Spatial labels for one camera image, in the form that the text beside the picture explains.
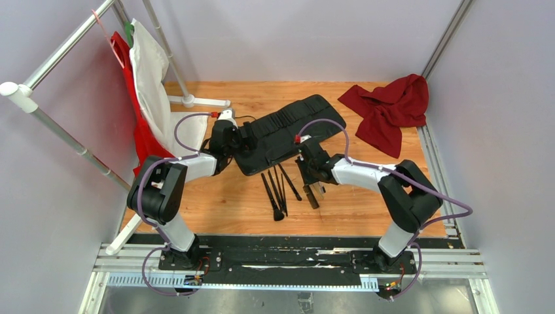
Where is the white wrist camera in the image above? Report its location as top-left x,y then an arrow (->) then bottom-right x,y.
217,108 -> 238,128
294,135 -> 312,148

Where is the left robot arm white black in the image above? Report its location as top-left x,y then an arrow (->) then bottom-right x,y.
127,120 -> 257,270

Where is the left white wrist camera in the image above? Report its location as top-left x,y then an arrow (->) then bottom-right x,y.
217,108 -> 238,128

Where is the black makeup brush roll case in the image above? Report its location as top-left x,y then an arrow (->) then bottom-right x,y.
234,94 -> 346,176

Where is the white hanging cloth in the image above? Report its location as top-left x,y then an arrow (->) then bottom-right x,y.
129,19 -> 207,156

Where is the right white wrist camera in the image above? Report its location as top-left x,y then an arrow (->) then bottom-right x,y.
294,135 -> 312,148

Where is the pink hanger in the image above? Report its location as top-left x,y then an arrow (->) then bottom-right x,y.
91,9 -> 124,69

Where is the silver clothes rack frame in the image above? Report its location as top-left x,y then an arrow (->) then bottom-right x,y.
0,0 -> 232,256

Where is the right corner aluminium post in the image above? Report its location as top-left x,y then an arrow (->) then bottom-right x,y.
421,0 -> 474,80

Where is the aluminium rail frame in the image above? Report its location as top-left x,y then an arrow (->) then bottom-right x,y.
79,235 -> 499,313

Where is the large black powder brush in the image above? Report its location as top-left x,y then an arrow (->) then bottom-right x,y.
260,173 -> 285,221

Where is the red hanging garment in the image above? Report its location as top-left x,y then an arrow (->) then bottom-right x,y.
110,31 -> 173,175

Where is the thin black makeup brush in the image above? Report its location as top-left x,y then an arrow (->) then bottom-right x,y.
267,170 -> 285,221

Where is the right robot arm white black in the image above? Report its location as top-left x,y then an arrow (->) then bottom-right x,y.
296,139 -> 443,273

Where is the black comb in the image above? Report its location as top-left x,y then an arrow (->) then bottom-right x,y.
303,184 -> 319,209

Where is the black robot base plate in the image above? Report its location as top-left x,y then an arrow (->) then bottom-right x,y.
154,235 -> 421,288

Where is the dark red cloth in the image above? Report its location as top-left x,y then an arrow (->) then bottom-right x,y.
338,74 -> 429,158

